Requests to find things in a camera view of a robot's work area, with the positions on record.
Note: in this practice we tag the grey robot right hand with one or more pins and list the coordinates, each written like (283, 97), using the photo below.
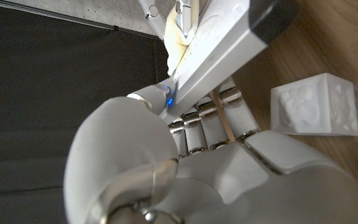
(152, 12)

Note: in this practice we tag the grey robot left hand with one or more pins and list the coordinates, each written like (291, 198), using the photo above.
(228, 180)

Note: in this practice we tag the beige sponge piece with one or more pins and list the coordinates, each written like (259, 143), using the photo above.
(174, 46)

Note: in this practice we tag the small black-framed whiteboard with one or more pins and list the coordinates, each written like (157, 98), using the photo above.
(222, 46)

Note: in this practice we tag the black backdrop stand pole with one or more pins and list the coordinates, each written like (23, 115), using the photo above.
(73, 19)

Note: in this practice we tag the white embossed cube block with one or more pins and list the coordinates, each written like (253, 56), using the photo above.
(312, 105)

